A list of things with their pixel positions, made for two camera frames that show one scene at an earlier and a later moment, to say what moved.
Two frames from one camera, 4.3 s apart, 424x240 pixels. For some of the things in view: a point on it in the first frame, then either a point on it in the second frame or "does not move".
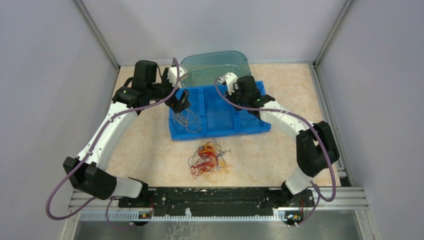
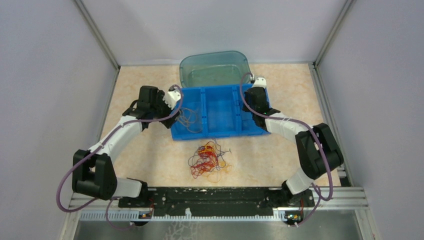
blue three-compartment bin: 212,115 does not move
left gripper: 183,102 to 160,95
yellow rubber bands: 186,117 does not move
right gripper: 231,97 to 246,93
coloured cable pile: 209,161 does not move
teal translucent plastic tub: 206,68 does not move
